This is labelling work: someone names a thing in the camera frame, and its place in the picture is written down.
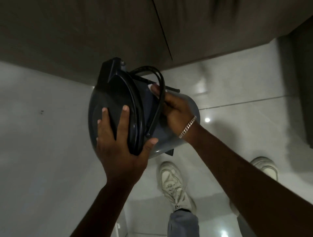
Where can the person's left hand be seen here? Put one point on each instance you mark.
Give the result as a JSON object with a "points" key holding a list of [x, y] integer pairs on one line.
{"points": [[117, 156]]}

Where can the person's right hand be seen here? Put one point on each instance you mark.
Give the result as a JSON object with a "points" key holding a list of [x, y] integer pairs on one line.
{"points": [[177, 114]]}

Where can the person's left little finger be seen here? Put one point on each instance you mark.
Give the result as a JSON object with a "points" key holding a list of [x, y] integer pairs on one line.
{"points": [[97, 142]]}

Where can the person's left middle finger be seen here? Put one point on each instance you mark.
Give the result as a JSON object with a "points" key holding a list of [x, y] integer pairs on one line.
{"points": [[107, 122]]}

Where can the person's left thumb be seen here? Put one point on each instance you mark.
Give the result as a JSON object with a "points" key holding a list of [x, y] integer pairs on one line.
{"points": [[146, 145]]}

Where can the person's right fingers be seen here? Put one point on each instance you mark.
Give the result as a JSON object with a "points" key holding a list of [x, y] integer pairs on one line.
{"points": [[159, 94]]}

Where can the black bin lid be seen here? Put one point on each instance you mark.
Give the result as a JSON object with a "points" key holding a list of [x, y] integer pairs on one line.
{"points": [[117, 92]]}

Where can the grey plastic pedal bin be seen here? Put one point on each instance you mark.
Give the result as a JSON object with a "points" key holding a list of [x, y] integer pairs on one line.
{"points": [[176, 136]]}

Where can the person's right forearm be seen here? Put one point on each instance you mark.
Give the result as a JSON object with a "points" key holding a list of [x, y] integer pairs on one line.
{"points": [[244, 180]]}

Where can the person's left forearm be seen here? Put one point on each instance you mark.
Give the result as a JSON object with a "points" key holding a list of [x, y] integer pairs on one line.
{"points": [[107, 210]]}

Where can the white left sneaker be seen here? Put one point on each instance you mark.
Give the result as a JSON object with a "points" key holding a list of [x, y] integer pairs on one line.
{"points": [[174, 185]]}

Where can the white sneaker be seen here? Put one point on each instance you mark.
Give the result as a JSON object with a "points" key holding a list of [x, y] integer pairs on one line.
{"points": [[174, 185], [266, 166]]}

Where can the blue jeans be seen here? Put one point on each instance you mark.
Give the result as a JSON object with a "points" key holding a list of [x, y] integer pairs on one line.
{"points": [[183, 224]]}

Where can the brown cabinet door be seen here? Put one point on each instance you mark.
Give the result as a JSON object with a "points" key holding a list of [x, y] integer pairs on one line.
{"points": [[73, 36], [220, 24]]}

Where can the white right sneaker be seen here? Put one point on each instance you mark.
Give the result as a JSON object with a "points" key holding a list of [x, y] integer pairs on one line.
{"points": [[266, 166]]}

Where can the dark cabinet side panel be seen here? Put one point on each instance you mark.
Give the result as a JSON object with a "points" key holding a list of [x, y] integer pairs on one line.
{"points": [[299, 85]]}

